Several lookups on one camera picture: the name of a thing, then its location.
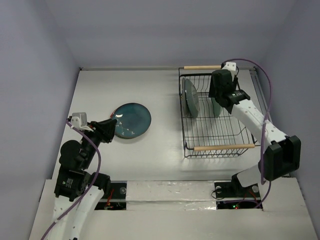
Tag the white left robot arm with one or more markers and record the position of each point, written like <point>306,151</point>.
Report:
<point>79,183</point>

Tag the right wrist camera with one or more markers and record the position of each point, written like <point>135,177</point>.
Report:
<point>230,66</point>

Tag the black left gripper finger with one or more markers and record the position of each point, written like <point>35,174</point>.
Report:
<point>110,129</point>
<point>102,125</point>

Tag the grey patterned plate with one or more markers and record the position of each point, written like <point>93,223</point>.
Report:
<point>190,99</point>

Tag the light green plate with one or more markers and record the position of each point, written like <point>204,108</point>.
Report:
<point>217,109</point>

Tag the aluminium rail on table edge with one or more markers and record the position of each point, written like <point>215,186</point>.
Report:
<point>266,117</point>

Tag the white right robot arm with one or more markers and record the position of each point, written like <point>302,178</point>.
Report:
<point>279,153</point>

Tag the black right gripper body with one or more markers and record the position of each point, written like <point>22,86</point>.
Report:
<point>216,92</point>

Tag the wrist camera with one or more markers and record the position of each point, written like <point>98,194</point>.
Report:
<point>230,66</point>
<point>79,121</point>

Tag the dark teal brown-rimmed plate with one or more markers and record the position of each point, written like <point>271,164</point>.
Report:
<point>133,120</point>

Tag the black wire dish rack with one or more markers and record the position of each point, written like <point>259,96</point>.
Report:
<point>207,136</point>

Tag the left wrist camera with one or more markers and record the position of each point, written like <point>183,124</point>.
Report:
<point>79,121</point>

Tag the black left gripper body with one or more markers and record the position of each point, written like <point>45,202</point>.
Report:
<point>99,134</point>

